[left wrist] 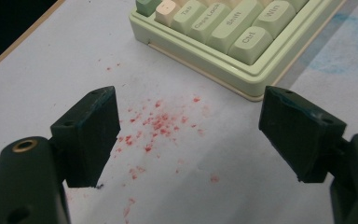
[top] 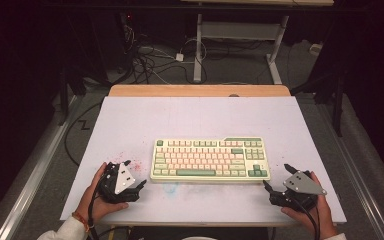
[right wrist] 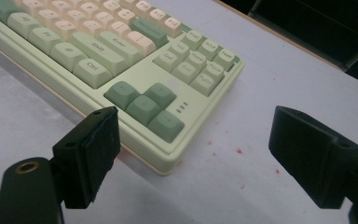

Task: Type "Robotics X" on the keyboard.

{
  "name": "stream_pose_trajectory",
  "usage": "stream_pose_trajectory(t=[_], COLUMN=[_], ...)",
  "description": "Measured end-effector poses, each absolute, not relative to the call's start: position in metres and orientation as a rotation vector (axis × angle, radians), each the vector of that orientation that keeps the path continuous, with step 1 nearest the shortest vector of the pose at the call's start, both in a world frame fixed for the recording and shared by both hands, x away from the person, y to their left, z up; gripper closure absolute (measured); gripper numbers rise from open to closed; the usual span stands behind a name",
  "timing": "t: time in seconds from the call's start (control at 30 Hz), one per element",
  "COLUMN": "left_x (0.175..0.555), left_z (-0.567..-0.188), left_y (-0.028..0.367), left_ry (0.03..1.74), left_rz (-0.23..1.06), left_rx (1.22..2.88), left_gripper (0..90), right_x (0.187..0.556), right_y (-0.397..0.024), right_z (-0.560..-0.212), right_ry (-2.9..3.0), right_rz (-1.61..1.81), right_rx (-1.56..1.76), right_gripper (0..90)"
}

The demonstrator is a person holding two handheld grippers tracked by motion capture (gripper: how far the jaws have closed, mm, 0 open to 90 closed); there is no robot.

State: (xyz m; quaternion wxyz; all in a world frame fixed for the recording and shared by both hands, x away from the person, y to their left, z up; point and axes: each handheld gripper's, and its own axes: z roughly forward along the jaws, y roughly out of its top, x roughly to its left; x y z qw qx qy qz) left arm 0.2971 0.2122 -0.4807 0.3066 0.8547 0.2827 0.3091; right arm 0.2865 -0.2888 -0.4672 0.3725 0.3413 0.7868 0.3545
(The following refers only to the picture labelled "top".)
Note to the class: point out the white power adapter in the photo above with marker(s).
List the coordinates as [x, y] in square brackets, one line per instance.
[179, 57]

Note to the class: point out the person's right hand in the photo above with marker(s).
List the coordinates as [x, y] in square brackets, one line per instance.
[323, 220]

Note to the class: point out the white power strip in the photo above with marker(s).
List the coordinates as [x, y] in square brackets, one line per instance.
[315, 48]

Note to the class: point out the black metal stand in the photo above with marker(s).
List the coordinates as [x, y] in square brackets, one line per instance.
[333, 96]
[68, 90]

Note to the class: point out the grey metal floor rail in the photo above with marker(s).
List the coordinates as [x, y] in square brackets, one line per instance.
[30, 180]
[356, 173]

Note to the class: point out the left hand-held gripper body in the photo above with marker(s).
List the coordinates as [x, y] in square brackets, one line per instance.
[118, 186]

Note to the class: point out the white metal desk frame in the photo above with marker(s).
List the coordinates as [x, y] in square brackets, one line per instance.
[240, 31]

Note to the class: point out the person's left hand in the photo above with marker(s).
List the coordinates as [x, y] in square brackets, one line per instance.
[91, 203]

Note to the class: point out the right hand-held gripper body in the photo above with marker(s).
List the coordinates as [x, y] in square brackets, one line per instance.
[301, 188]

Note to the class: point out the green and cream mechanical keyboard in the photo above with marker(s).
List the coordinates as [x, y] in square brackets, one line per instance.
[210, 160]

